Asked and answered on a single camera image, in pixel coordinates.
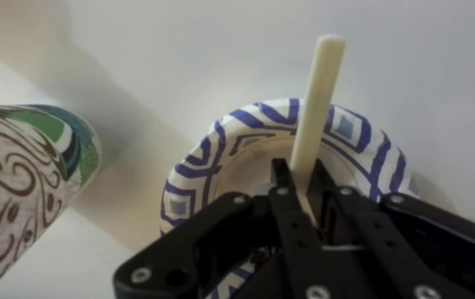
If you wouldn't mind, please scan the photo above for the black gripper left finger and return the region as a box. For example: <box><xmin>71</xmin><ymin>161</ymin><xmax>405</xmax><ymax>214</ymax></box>
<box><xmin>111</xmin><ymin>157</ymin><xmax>327</xmax><ymax>299</ymax></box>

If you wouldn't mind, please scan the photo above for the blue patterned paper bowl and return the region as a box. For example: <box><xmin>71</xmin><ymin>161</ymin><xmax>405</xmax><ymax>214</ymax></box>
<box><xmin>159</xmin><ymin>98</ymin><xmax>417</xmax><ymax>299</ymax></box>

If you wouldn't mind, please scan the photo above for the cream plastic spoon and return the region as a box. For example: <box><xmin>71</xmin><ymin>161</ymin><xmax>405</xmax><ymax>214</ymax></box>
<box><xmin>289</xmin><ymin>33</ymin><xmax>347</xmax><ymax>229</ymax></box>

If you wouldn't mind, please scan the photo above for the patterned paper coffee cup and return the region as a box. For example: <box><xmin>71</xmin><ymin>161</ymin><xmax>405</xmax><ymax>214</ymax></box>
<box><xmin>0</xmin><ymin>103</ymin><xmax>103</xmax><ymax>295</ymax></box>

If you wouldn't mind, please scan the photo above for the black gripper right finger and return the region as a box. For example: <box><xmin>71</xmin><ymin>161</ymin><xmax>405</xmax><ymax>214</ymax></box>
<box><xmin>307</xmin><ymin>157</ymin><xmax>475</xmax><ymax>299</ymax></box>

